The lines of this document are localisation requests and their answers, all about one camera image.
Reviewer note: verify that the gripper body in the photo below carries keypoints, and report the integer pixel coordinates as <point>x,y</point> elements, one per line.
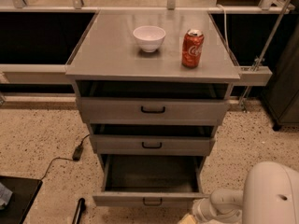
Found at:
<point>202,209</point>

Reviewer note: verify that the grey bottom drawer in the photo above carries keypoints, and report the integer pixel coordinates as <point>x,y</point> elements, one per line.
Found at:
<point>151,181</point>

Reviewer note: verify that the grey drawer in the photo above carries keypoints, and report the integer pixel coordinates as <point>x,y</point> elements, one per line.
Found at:
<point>152,145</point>
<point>152,111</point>
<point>151,181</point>

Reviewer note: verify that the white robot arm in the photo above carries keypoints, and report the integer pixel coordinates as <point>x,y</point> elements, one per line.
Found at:
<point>270,196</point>

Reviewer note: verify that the grey metal drawer cabinet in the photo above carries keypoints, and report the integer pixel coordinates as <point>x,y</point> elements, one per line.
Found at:
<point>109,64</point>

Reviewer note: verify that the grey middle drawer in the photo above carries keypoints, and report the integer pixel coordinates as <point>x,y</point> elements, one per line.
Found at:
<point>152,145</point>

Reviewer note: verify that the grey top drawer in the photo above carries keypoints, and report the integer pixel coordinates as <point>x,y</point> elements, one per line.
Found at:
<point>152,111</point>

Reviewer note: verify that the dark cabinet at right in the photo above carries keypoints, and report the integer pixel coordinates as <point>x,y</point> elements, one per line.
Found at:
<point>281,95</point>

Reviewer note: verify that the metal tripod pole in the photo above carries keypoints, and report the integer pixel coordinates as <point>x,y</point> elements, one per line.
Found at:
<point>256,75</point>

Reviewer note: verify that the red cola can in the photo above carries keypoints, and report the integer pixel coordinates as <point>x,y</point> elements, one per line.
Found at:
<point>192,48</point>

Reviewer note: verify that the black tray on floor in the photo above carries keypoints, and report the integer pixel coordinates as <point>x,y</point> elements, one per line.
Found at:
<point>24,191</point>

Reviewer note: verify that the white ceramic bowl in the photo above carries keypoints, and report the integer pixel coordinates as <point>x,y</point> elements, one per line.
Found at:
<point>149,38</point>

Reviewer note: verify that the crumpled grey cloth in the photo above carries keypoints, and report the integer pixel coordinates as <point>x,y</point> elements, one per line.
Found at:
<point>5,196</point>

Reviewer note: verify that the black cylindrical handle on floor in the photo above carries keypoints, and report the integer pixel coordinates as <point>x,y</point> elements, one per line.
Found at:
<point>81,207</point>

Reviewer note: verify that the black power adapter with cable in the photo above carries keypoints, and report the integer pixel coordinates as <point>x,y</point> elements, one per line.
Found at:
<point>76,156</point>

